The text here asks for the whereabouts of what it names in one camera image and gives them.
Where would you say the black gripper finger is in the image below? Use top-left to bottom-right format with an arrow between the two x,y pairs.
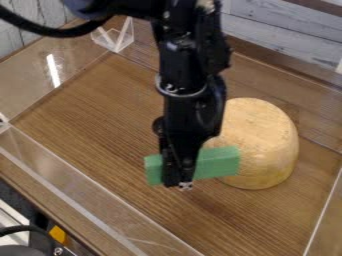
158,137 -> 196,190

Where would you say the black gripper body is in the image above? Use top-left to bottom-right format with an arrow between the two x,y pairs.
154,41 -> 227,157

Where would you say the green rectangular block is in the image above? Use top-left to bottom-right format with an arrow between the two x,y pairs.
144,146 -> 240,186

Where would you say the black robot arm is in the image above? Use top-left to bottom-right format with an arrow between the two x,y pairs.
0,0 -> 231,190

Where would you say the brown wooden bowl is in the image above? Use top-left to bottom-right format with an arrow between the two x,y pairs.
204,97 -> 299,190

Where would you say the yellow black device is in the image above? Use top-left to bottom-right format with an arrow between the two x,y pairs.
30,212 -> 85,256

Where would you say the clear acrylic corner bracket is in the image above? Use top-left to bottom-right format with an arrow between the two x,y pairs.
90,17 -> 134,53

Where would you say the clear acrylic tray wall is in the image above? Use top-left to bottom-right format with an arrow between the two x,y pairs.
0,114 -> 202,256

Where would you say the black cable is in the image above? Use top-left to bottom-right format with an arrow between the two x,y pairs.
0,225 -> 49,256

